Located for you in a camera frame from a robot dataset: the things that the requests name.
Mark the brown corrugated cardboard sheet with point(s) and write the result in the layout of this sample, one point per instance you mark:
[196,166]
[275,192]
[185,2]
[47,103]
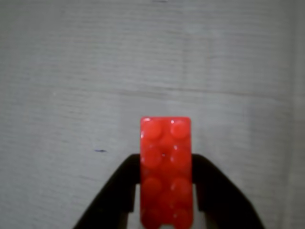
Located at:
[95,71]

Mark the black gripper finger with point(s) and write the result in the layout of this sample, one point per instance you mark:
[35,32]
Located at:
[224,205]
[112,202]

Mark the red lego block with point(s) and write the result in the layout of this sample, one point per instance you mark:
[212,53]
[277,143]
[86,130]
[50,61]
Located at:
[165,171]

